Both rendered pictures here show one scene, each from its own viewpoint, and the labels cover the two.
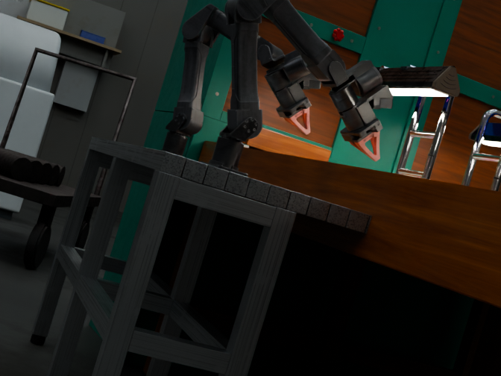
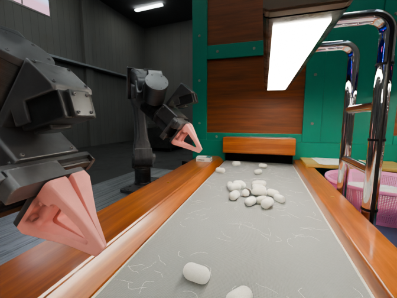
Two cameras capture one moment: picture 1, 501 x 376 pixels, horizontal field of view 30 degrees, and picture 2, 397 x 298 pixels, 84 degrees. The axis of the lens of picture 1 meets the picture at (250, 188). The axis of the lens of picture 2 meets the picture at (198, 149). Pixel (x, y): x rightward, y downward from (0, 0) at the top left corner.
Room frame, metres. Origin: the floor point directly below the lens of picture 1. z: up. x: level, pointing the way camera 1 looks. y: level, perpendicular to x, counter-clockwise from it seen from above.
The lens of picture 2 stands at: (2.18, -0.47, 0.94)
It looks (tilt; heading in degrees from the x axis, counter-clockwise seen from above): 8 degrees down; 39
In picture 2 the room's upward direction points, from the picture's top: straight up
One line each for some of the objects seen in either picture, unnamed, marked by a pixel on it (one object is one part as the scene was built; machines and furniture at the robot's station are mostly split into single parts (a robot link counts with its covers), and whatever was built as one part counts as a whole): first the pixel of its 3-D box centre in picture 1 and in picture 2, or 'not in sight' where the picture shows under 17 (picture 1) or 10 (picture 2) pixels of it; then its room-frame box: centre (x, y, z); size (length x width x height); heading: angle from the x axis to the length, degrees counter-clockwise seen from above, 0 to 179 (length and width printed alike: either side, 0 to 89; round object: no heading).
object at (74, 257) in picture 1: (133, 290); not in sight; (2.41, 0.21, 0.32); 1.20 x 0.29 x 0.63; 17
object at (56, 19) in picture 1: (46, 15); not in sight; (10.60, 2.78, 1.93); 0.44 x 0.37 x 0.25; 107
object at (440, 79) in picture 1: (390, 80); (283, 56); (2.71, -0.30, 1.08); 0.62 x 0.08 x 0.07; 22
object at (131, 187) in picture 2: (174, 146); (142, 175); (2.72, 0.25, 0.71); 0.20 x 0.07 x 0.08; 17
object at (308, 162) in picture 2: not in sight; (350, 164); (3.17, -0.41, 0.77); 0.33 x 0.15 x 0.01; 112
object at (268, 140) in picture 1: (286, 147); (257, 145); (3.09, -0.07, 0.83); 0.30 x 0.06 x 0.07; 112
